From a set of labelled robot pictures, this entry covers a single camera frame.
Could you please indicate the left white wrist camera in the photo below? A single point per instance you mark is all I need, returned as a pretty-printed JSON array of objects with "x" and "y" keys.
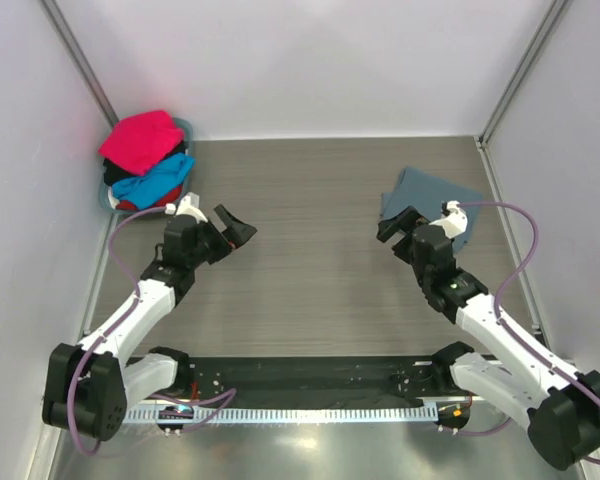
[{"x": 187, "y": 205}]

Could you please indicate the teal plastic laundry basket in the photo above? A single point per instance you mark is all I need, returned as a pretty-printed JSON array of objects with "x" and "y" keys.
[{"x": 183, "y": 125}]

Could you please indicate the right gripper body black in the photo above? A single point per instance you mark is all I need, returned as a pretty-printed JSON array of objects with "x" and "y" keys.
[{"x": 417, "y": 265}]

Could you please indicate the bright blue t shirt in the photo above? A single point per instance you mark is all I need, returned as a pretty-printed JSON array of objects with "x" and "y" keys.
[{"x": 158, "y": 181}]

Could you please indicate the white garment in basket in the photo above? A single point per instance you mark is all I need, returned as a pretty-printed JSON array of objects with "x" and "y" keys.
[{"x": 111, "y": 199}]

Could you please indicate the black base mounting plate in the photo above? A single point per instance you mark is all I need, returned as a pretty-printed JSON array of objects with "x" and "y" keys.
[{"x": 292, "y": 377}]

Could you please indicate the grey blue t shirt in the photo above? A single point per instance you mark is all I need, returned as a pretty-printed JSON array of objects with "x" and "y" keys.
[{"x": 426, "y": 193}]

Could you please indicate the black t shirt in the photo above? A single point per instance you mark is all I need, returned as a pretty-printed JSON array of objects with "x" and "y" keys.
[{"x": 114, "y": 173}]

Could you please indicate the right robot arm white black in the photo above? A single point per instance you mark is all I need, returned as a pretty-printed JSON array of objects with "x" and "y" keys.
[{"x": 557, "y": 405}]

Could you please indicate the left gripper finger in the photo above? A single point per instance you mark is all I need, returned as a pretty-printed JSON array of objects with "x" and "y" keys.
[
  {"x": 237, "y": 241},
  {"x": 233, "y": 226}
]

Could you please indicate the white slotted cable duct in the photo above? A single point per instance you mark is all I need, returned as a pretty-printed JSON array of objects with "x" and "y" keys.
[{"x": 164, "y": 414}]

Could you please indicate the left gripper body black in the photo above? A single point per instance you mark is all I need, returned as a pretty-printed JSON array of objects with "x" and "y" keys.
[{"x": 211, "y": 245}]

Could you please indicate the aluminium frame post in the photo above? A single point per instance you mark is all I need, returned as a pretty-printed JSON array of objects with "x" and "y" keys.
[
  {"x": 77, "y": 55},
  {"x": 549, "y": 23}
]

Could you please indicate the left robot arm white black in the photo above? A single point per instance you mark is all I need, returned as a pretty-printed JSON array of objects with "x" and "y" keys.
[{"x": 91, "y": 385}]

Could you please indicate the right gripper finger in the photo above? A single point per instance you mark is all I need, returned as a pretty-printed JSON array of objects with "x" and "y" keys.
[
  {"x": 403, "y": 249},
  {"x": 404, "y": 223}
]

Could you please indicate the pink red t shirt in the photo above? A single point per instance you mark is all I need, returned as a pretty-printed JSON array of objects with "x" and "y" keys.
[{"x": 138, "y": 143}]

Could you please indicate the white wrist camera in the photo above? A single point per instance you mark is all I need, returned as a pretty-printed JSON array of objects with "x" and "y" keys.
[
  {"x": 187, "y": 205},
  {"x": 453, "y": 220}
]

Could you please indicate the right aluminium frame post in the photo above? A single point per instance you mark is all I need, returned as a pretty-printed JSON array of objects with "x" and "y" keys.
[{"x": 549, "y": 23}]

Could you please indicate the left aluminium frame post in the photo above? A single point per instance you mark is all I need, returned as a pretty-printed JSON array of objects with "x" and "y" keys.
[{"x": 77, "y": 55}]

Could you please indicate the red garment in basket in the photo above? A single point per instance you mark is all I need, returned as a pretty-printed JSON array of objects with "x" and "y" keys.
[{"x": 171, "y": 197}]

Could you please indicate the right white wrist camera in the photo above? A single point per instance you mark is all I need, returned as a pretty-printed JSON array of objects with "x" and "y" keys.
[{"x": 453, "y": 220}]

